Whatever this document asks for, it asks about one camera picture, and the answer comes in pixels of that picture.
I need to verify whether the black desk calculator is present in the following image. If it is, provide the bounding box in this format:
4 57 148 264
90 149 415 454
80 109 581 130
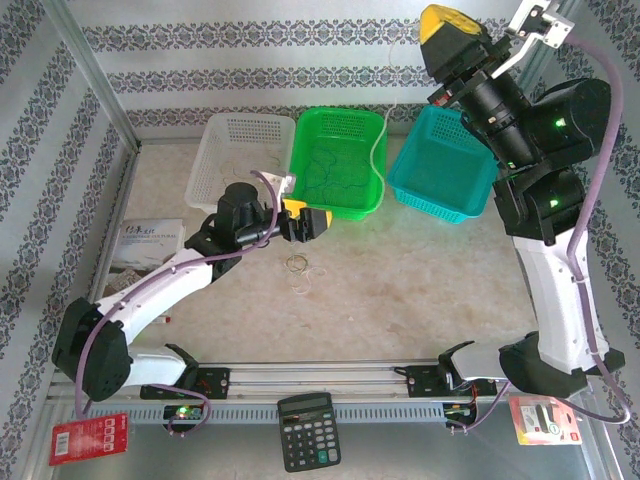
277 391 342 474

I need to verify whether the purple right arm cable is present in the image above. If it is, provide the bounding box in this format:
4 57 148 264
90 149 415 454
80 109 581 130
449 37 632 436

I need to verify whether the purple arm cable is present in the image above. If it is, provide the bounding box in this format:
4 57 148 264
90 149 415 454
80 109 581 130
74 169 281 440
449 37 632 436

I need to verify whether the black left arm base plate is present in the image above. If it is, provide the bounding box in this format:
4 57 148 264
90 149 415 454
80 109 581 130
139 367 232 401

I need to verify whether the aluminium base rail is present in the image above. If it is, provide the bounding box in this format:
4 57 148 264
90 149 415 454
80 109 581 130
47 360 594 401

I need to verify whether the grey slotted cable duct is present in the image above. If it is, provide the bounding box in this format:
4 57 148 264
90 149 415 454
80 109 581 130
47 399 599 426

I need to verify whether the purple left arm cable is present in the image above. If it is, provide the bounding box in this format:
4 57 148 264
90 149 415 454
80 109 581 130
74 169 281 440

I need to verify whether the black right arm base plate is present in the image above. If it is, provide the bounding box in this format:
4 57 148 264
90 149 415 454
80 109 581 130
393 364 497 400

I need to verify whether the green perforated plastic basket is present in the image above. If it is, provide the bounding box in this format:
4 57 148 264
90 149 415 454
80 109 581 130
285 105 390 222

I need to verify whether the thin blue cable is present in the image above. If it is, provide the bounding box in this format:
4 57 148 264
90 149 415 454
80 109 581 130
305 149 342 201
319 157 374 201

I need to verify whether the white perforated plastic basket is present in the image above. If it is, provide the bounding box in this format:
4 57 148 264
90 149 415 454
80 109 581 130
184 113 296 211

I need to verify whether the red retail card package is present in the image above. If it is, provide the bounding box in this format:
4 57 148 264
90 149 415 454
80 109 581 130
48 412 130 467

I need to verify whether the pink usb drive package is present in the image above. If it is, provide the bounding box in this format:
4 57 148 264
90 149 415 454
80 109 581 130
508 395 584 446

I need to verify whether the grey printed booklet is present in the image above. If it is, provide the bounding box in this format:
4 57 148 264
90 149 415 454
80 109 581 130
107 218 187 325

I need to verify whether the aluminium table side rail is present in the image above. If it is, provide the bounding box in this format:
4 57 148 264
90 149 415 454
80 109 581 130
84 142 144 316

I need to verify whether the teal perforated plastic basket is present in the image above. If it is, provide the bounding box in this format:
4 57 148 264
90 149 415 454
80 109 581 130
387 103 501 225

